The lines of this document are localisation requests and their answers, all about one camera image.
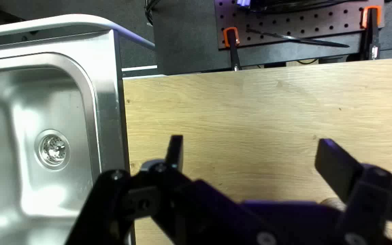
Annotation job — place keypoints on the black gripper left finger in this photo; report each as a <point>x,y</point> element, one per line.
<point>115,205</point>

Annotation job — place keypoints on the dark perforated mounting board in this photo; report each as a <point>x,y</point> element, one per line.
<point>296,21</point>

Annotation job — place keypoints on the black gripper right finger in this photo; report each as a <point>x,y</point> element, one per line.
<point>368,191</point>

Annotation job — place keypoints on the round metal sink drain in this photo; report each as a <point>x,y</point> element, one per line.
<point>52,149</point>

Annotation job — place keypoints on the stainless steel sink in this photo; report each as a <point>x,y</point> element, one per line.
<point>19,113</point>

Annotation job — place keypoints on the orange black bar clamp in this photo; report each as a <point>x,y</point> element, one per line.
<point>372,28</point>
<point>232,41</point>

